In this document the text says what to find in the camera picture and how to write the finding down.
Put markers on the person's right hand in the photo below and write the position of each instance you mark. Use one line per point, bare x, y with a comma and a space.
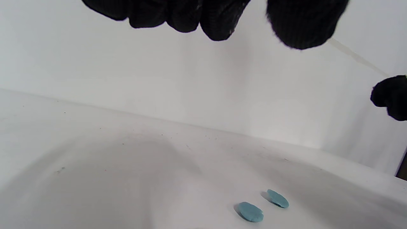
392, 97

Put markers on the person's left hand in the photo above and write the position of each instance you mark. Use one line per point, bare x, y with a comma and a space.
216, 16

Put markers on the blue plasticine ball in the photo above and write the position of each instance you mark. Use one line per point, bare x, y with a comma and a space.
278, 198
251, 212

